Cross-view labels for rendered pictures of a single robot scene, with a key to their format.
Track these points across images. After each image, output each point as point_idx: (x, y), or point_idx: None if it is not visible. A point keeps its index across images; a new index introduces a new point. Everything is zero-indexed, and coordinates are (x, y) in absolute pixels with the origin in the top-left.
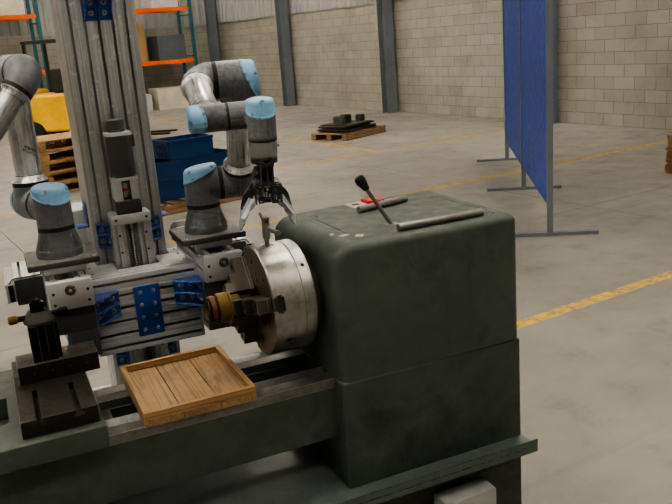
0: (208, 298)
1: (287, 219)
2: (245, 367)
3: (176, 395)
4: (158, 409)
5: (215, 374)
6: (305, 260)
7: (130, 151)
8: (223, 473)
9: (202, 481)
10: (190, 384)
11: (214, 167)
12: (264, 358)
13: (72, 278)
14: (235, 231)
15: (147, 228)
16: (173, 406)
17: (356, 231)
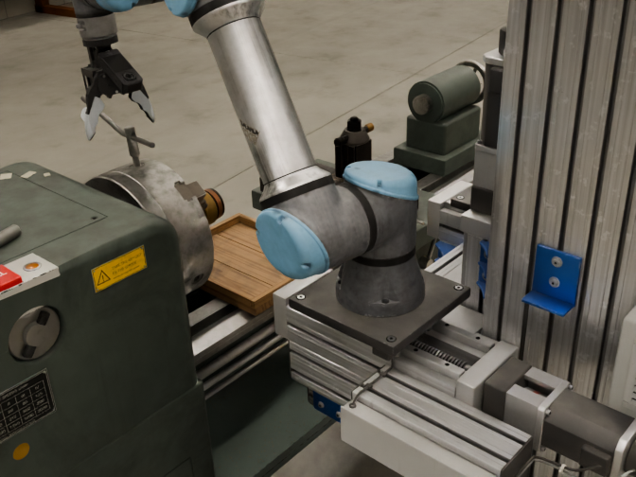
0: (208, 188)
1: (146, 212)
2: (203, 305)
3: (238, 244)
4: (230, 218)
5: (221, 273)
6: (85, 183)
7: (485, 95)
8: (247, 392)
9: (263, 378)
10: (238, 257)
11: (343, 175)
12: (190, 323)
13: (450, 194)
14: (307, 292)
15: (464, 240)
16: (219, 222)
17: (11, 185)
